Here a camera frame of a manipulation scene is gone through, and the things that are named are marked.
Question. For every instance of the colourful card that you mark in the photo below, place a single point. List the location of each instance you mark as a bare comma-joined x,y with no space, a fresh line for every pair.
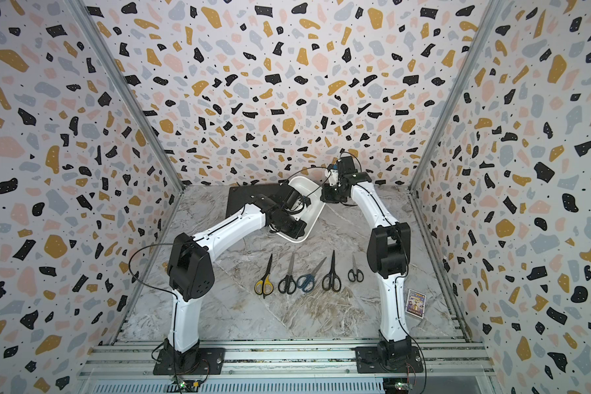
415,304

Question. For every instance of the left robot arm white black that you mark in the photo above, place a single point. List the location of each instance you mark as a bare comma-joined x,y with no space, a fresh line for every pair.
190,267

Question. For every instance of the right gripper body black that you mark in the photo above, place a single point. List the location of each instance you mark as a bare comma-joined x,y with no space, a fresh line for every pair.
337,187

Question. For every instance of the black ribbed hard case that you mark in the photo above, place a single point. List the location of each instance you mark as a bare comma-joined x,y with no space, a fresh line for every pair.
238,196

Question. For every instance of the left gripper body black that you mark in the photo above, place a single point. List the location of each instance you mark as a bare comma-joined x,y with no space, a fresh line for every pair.
291,226

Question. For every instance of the right corner aluminium post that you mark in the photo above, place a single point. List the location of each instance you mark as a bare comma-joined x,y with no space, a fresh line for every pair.
485,25

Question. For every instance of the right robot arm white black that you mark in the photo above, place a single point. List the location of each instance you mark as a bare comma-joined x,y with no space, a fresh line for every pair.
388,254

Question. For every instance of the aluminium mounting rail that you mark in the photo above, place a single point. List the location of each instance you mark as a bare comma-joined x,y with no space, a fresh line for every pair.
292,366

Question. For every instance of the white plastic storage box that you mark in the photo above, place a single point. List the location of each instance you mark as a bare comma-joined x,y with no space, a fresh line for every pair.
311,214

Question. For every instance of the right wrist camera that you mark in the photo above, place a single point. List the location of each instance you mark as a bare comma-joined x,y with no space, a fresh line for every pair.
333,175

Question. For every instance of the corner aluminium post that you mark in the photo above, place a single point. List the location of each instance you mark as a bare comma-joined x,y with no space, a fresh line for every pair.
485,25
84,21

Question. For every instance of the long all-black scissors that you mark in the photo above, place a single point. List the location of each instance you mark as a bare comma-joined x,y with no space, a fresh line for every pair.
331,281

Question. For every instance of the black handled steel scissors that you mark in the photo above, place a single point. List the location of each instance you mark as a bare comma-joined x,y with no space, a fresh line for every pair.
288,284

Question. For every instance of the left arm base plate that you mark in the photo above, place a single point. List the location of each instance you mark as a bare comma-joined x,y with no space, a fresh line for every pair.
200,360

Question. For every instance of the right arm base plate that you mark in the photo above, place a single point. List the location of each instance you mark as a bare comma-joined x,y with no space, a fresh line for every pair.
370,361

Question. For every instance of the blue handled scissors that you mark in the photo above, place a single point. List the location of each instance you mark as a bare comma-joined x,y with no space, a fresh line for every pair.
306,282

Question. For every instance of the yellow handled scissors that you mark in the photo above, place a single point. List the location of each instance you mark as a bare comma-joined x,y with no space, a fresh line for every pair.
263,286

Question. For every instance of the left corner aluminium post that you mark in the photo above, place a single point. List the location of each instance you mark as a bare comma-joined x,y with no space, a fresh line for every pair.
84,21

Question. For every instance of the small black thin scissors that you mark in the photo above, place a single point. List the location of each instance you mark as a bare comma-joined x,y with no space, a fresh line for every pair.
355,274

